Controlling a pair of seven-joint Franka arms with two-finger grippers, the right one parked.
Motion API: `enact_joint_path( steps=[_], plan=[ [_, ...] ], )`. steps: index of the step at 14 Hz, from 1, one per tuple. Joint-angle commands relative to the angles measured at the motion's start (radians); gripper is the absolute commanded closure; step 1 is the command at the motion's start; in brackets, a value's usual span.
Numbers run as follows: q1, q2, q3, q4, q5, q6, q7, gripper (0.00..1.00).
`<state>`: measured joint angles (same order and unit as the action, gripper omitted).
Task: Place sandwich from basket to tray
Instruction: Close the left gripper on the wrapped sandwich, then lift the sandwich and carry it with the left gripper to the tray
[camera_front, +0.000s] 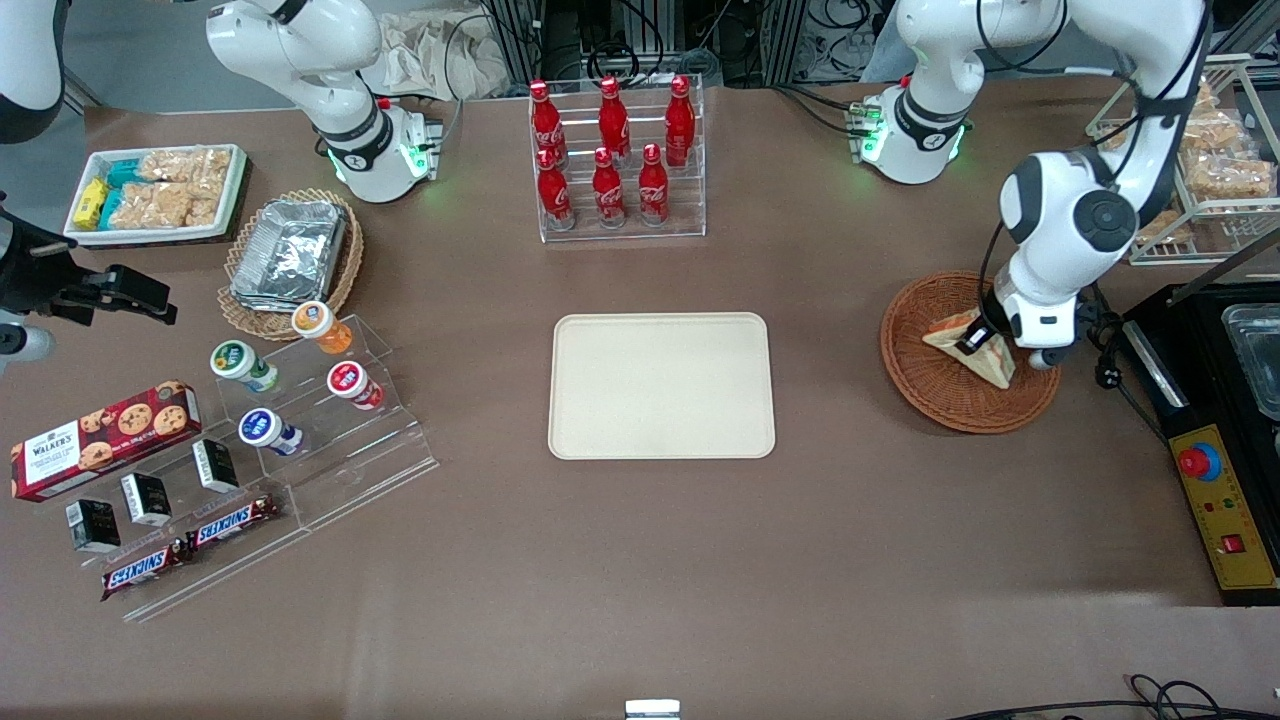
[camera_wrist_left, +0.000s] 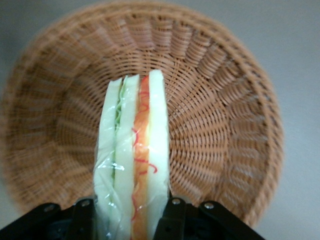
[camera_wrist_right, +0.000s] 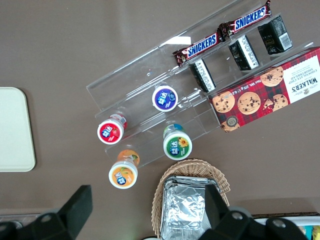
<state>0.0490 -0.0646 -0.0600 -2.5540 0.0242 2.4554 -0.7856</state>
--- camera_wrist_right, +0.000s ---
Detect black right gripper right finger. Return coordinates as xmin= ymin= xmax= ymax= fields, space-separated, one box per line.
xmin=199 ymin=184 xmax=308 ymax=240

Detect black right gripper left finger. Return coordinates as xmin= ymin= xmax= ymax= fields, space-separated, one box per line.
xmin=0 ymin=184 xmax=93 ymax=240

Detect tan oval wicker basket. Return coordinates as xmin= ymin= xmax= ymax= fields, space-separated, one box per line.
xmin=151 ymin=157 xmax=231 ymax=240

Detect cream rectangular plastic tray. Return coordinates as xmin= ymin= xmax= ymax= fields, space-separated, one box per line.
xmin=0 ymin=86 xmax=37 ymax=173

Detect stacked aluminium foil containers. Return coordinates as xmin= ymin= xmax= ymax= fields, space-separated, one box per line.
xmin=159 ymin=174 xmax=222 ymax=240

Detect orange lid gum bottle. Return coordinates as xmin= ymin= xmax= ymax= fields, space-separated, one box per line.
xmin=108 ymin=149 xmax=141 ymax=190

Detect green lid gum bottle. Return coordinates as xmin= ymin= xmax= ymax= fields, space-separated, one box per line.
xmin=162 ymin=123 xmax=193 ymax=161

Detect red lid gum bottle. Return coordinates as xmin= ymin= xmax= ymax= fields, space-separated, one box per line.
xmin=96 ymin=113 xmax=128 ymax=145

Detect blue lid gum bottle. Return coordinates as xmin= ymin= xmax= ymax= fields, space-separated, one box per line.
xmin=151 ymin=83 xmax=179 ymax=113

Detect red Walkers cookie box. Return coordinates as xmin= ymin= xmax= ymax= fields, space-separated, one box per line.
xmin=207 ymin=46 xmax=320 ymax=133

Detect small black carton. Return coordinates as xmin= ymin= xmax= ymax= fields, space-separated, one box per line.
xmin=228 ymin=34 xmax=260 ymax=72
xmin=257 ymin=15 xmax=293 ymax=56
xmin=189 ymin=58 xmax=217 ymax=93

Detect clear acrylic stepped stand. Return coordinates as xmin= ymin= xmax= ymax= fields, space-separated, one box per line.
xmin=158 ymin=0 xmax=316 ymax=133
xmin=86 ymin=44 xmax=212 ymax=169

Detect Snickers chocolate bar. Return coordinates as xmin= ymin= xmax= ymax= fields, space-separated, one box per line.
xmin=172 ymin=32 xmax=226 ymax=68
xmin=218 ymin=0 xmax=273 ymax=38

